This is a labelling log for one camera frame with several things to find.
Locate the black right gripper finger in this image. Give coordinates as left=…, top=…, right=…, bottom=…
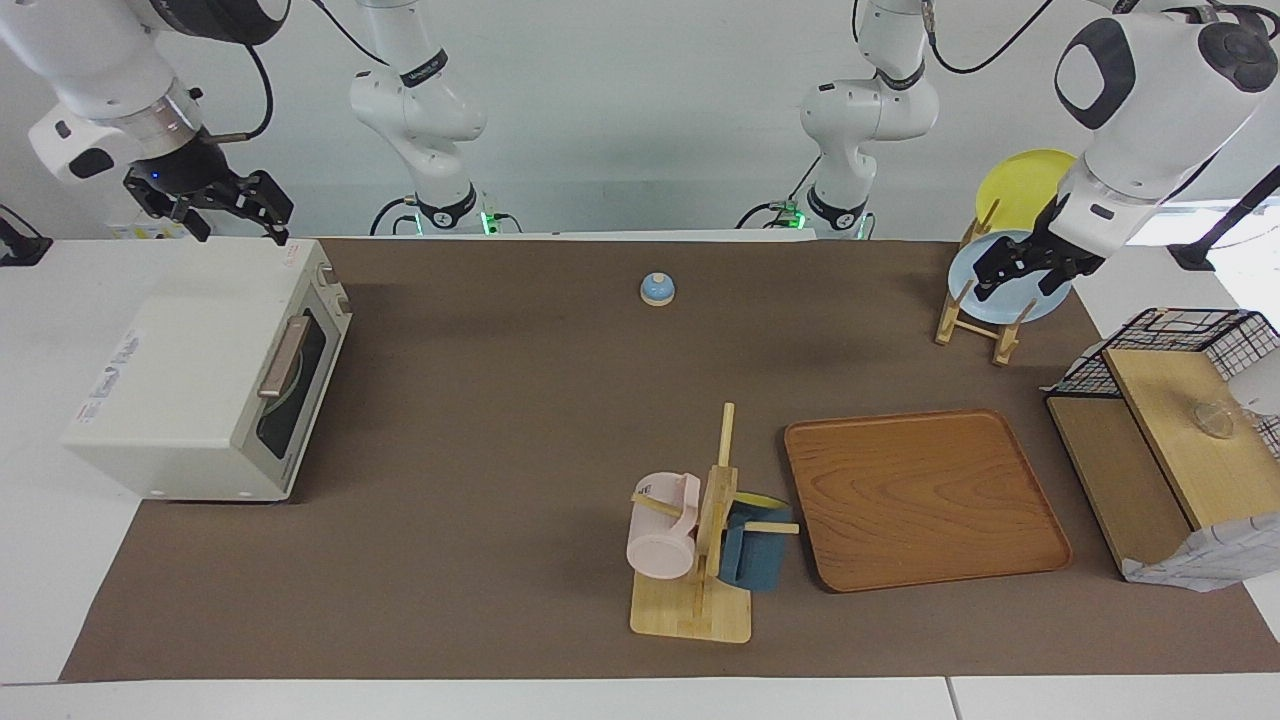
left=140, top=195, right=211, bottom=241
left=240, top=172, right=294, bottom=246

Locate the white toaster oven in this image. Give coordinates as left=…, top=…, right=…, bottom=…
left=62, top=238, right=353, bottom=503

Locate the light blue plate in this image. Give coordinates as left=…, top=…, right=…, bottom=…
left=947, top=230, right=1074, bottom=325

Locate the yellow plate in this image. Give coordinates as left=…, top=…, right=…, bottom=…
left=975, top=149, right=1079, bottom=237

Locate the wooden plate rack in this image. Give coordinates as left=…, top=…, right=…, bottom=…
left=935, top=200, right=1041, bottom=367

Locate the small clear glass cup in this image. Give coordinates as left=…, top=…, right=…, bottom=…
left=1192, top=400, right=1241, bottom=439

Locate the brown wooden tray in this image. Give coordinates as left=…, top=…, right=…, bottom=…
left=783, top=408, right=1073, bottom=594

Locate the white checked cloth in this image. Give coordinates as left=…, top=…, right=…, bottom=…
left=1120, top=512, right=1280, bottom=593

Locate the brown table mat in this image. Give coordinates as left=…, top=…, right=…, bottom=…
left=60, top=238, right=1280, bottom=683

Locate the dark blue mug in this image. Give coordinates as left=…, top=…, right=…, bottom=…
left=718, top=492, right=791, bottom=592

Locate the pink mug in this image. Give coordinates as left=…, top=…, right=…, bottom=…
left=626, top=472, right=703, bottom=580

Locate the wooden mug tree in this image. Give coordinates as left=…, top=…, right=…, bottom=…
left=630, top=402, right=801, bottom=644

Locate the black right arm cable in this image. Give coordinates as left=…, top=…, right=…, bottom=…
left=213, top=0, right=391, bottom=144

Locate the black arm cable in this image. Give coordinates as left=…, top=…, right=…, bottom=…
left=213, top=0, right=391, bottom=144
left=925, top=0, right=1056, bottom=76

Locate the black base cable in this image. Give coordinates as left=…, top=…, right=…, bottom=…
left=369, top=196, right=421, bottom=237
left=735, top=155, right=823, bottom=230

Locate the black wire basket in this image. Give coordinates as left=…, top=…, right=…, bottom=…
left=1055, top=308, right=1280, bottom=461

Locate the black camera stand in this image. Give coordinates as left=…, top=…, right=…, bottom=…
left=1168, top=165, right=1280, bottom=272

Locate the black clamp mount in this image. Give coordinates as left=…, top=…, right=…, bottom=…
left=0, top=205, right=53, bottom=267

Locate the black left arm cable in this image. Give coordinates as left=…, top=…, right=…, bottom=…
left=925, top=0, right=1056, bottom=76

